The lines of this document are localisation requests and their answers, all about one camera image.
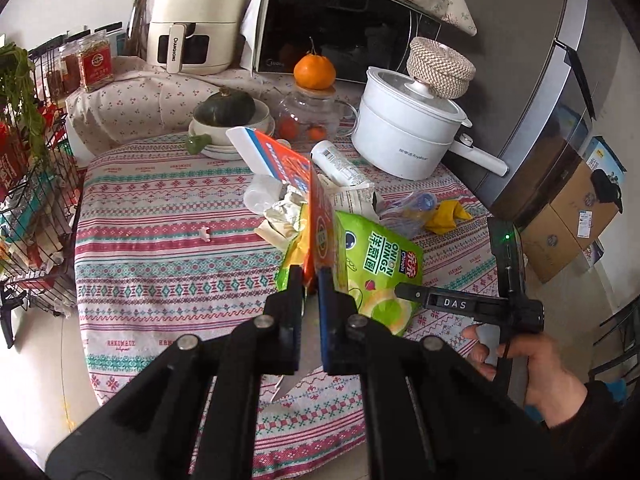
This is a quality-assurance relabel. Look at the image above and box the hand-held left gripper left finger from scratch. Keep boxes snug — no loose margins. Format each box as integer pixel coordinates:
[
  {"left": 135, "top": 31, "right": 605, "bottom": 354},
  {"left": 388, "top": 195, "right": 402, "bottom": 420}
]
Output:
[{"left": 46, "top": 265, "right": 307, "bottom": 480}]

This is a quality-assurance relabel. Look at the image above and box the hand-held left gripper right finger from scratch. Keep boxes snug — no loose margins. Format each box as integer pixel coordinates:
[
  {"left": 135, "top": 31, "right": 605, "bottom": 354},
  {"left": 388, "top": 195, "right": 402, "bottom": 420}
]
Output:
[{"left": 316, "top": 266, "right": 571, "bottom": 480}]

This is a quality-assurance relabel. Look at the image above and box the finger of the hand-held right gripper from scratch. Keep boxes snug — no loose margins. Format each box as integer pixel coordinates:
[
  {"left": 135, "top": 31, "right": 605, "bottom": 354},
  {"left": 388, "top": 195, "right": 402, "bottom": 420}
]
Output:
[{"left": 394, "top": 282, "right": 503, "bottom": 315}]

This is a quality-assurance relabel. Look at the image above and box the orange cardboard carton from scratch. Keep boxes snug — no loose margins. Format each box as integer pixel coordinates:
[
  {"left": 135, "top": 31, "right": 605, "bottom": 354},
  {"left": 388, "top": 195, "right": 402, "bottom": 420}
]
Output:
[{"left": 226, "top": 126, "right": 347, "bottom": 295}]

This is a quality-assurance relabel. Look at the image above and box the frosted white plastic bottle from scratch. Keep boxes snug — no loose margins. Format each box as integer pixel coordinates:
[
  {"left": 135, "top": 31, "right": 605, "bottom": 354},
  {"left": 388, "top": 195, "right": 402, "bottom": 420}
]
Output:
[{"left": 243, "top": 172, "right": 285, "bottom": 214}]

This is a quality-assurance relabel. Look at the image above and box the person's right forearm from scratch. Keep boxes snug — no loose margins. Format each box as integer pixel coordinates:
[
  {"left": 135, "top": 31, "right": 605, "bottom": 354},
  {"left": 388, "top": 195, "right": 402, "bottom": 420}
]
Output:
[{"left": 537, "top": 379, "right": 628, "bottom": 466}]

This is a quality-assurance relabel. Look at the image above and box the person's right hand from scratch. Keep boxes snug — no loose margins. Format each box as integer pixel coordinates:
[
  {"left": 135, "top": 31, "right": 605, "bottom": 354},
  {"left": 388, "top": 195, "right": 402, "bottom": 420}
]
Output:
[{"left": 461, "top": 324, "right": 589, "bottom": 429}]

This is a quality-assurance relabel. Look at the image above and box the brown cardboard box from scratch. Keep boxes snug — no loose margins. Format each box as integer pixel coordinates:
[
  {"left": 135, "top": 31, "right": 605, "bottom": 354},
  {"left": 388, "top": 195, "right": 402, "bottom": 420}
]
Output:
[{"left": 520, "top": 160, "right": 624, "bottom": 286}]

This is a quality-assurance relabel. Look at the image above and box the yellow green snack bag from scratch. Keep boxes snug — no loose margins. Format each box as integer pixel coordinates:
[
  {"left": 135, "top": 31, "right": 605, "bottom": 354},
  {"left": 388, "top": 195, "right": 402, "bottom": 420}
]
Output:
[{"left": 275, "top": 200, "right": 314, "bottom": 294}]

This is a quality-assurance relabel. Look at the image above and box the clear blue plastic wrapper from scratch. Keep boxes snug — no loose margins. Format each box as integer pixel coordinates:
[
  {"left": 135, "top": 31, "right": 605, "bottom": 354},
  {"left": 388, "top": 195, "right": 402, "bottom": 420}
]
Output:
[{"left": 379, "top": 191, "right": 439, "bottom": 239}]

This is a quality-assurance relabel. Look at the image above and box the crumpled cream wrapper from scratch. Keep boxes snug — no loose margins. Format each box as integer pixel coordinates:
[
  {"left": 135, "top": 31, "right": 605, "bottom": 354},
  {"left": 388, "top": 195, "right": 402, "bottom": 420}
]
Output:
[{"left": 255, "top": 185, "right": 308, "bottom": 249}]

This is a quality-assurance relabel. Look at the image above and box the torn white paper carton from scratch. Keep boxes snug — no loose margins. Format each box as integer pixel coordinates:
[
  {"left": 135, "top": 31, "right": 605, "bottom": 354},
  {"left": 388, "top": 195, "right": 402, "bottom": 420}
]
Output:
[{"left": 327, "top": 182, "right": 386, "bottom": 219}]

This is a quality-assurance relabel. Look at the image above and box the black device on box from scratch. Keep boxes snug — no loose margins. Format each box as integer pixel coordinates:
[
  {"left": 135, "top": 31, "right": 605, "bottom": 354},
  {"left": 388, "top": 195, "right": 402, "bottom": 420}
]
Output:
[{"left": 590, "top": 169, "right": 625, "bottom": 214}]

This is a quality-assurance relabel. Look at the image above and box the patterned tablecloth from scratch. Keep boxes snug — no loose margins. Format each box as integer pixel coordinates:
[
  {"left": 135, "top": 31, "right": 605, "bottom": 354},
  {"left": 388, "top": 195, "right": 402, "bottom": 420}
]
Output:
[{"left": 74, "top": 132, "right": 501, "bottom": 480}]

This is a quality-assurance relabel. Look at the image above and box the dark chair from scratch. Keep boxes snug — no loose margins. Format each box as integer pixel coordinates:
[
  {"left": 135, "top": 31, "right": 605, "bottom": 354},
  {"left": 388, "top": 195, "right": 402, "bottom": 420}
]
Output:
[{"left": 587, "top": 295, "right": 640, "bottom": 392}]

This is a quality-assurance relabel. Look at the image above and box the blue printed box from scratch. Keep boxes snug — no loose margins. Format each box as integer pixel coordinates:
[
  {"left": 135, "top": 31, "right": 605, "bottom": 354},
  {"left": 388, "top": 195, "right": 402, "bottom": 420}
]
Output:
[{"left": 582, "top": 135, "right": 628, "bottom": 177}]

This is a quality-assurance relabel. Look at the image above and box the white labelled plastic bottle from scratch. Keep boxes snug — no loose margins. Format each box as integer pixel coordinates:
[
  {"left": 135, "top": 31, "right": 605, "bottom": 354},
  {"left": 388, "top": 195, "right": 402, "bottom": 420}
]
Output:
[{"left": 310, "top": 140, "right": 374, "bottom": 189}]

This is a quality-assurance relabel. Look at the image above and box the white electric cooking pot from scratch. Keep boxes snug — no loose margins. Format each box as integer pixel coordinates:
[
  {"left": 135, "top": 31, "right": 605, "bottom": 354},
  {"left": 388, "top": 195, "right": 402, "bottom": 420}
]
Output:
[{"left": 351, "top": 66, "right": 510, "bottom": 181}]

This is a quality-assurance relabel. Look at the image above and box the cream plate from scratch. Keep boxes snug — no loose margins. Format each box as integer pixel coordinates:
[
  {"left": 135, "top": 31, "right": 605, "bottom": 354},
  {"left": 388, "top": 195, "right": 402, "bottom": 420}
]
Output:
[
  {"left": 205, "top": 110, "right": 277, "bottom": 153},
  {"left": 202, "top": 125, "right": 277, "bottom": 161}
]

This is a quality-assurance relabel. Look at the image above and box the grey refrigerator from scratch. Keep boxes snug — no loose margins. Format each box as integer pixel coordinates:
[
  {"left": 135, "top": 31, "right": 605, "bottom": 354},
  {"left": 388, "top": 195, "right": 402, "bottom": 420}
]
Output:
[{"left": 437, "top": 0, "right": 599, "bottom": 231}]

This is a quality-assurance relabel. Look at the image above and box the woven basket lid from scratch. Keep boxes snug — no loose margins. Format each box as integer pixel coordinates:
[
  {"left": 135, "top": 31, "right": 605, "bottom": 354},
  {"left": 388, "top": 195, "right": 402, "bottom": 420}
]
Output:
[{"left": 406, "top": 37, "right": 476, "bottom": 100}]

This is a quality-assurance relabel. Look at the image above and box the glass teapot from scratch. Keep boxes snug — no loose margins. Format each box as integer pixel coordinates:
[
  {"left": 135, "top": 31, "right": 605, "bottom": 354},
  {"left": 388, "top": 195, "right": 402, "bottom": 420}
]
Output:
[{"left": 272, "top": 85, "right": 359, "bottom": 142}]

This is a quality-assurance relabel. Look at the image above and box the dark green pumpkin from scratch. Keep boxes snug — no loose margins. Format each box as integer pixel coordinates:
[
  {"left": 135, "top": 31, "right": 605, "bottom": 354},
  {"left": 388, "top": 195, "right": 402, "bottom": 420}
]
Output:
[{"left": 193, "top": 87, "right": 257, "bottom": 127}]

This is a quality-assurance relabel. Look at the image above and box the large orange tangerine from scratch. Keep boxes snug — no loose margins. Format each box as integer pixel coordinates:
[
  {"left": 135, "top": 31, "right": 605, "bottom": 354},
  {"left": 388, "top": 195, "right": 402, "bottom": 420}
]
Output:
[{"left": 293, "top": 37, "right": 337, "bottom": 91}]

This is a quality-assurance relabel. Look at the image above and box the floral cloth under appliances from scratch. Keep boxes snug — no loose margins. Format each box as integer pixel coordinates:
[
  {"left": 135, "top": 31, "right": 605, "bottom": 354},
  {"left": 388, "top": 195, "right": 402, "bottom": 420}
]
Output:
[{"left": 65, "top": 55, "right": 371, "bottom": 159}]

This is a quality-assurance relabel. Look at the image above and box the black microwave oven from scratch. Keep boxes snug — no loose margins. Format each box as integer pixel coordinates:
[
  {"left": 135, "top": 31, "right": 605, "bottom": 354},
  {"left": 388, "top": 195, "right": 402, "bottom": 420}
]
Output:
[{"left": 240, "top": 0, "right": 451, "bottom": 86}]

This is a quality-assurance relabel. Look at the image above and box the cream air fryer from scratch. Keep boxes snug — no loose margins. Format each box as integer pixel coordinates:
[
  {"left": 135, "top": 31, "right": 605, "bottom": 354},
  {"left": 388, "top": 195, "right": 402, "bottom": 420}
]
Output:
[{"left": 146, "top": 0, "right": 251, "bottom": 77}]

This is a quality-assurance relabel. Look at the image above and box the red label glass jar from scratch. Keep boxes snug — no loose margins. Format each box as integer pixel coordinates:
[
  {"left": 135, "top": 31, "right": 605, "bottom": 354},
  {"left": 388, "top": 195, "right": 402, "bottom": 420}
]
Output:
[{"left": 77, "top": 30, "right": 115, "bottom": 93}]

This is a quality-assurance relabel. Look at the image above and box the glass jar with snacks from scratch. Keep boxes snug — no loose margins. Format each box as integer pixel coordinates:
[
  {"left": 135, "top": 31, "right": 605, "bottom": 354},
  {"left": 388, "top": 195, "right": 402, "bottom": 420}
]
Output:
[{"left": 58, "top": 40, "right": 83, "bottom": 99}]

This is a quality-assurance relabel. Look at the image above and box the glass vase with twigs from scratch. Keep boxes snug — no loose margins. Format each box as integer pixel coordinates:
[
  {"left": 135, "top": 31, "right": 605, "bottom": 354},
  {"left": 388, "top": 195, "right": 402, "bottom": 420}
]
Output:
[{"left": 122, "top": 0, "right": 166, "bottom": 57}]

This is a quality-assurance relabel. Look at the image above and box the green hanging plant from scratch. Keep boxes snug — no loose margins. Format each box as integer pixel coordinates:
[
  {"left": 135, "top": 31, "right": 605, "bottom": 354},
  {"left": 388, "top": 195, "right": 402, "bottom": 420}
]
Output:
[{"left": 0, "top": 42, "right": 49, "bottom": 161}]

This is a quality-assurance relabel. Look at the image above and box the cream bowl with green handle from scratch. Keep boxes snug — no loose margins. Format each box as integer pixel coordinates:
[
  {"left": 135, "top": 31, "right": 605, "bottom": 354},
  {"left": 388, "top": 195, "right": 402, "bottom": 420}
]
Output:
[{"left": 185, "top": 97, "right": 273, "bottom": 156}]

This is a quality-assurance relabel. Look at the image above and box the black wire rack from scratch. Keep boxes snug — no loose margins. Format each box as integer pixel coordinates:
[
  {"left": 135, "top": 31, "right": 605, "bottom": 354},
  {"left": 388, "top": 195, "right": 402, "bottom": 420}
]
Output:
[{"left": 0, "top": 35, "right": 85, "bottom": 319}]

